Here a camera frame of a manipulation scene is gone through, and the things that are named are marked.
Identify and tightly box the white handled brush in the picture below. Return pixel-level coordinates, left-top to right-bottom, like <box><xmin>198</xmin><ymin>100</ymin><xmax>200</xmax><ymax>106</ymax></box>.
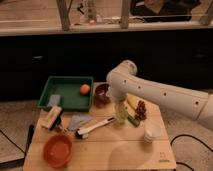
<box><xmin>75</xmin><ymin>117</ymin><xmax>115</xmax><ymax>139</ymax></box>

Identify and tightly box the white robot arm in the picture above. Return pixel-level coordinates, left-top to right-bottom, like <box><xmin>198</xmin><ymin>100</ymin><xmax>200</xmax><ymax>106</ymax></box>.
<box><xmin>106</xmin><ymin>60</ymin><xmax>213</xmax><ymax>131</ymax></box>

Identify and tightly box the wooden block brush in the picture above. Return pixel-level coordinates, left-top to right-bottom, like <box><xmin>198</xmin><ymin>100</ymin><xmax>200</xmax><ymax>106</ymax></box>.
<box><xmin>41</xmin><ymin>106</ymin><xmax>62</xmax><ymax>130</ymax></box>

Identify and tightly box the dark red bowl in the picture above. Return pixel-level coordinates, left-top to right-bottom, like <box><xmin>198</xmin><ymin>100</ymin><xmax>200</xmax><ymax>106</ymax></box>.
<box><xmin>94</xmin><ymin>83</ymin><xmax>110</xmax><ymax>104</ymax></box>

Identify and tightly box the orange fruit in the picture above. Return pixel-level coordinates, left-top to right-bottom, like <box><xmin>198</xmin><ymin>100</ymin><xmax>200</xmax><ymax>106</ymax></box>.
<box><xmin>80</xmin><ymin>84</ymin><xmax>90</xmax><ymax>95</ymax></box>

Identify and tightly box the yellow banana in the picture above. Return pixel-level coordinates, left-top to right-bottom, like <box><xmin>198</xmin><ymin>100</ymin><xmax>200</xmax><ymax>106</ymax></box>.
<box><xmin>126</xmin><ymin>95</ymin><xmax>138</xmax><ymax>110</ymax></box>

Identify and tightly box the green plastic tray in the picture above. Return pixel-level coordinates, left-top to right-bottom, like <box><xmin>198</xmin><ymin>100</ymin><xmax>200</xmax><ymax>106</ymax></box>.
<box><xmin>38</xmin><ymin>76</ymin><xmax>93</xmax><ymax>112</ymax></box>

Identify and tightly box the red grape bunch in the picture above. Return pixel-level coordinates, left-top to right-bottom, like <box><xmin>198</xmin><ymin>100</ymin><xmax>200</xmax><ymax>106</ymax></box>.
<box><xmin>135</xmin><ymin>101</ymin><xmax>146</xmax><ymax>120</ymax></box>

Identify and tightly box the grey cloth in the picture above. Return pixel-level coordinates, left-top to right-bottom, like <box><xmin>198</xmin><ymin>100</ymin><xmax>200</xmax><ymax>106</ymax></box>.
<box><xmin>67</xmin><ymin>114</ymin><xmax>92</xmax><ymax>131</ymax></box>

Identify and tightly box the green cucumber piece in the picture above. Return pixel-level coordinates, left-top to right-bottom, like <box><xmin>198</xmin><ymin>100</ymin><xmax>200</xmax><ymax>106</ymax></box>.
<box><xmin>127</xmin><ymin>112</ymin><xmax>140</xmax><ymax>127</ymax></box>

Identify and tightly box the wooden folding table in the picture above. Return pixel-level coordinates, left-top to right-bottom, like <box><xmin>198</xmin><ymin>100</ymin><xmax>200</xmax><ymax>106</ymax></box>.
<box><xmin>22</xmin><ymin>81</ymin><xmax>178</xmax><ymax>171</ymax></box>

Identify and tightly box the orange plastic bowl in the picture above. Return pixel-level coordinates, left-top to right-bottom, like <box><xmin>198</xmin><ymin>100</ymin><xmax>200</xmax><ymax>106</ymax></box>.
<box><xmin>42</xmin><ymin>134</ymin><xmax>73</xmax><ymax>168</ymax></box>

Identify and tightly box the black floor cable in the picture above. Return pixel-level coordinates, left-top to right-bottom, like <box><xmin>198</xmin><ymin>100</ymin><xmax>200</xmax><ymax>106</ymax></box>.
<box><xmin>170</xmin><ymin>133</ymin><xmax>213</xmax><ymax>171</ymax></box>

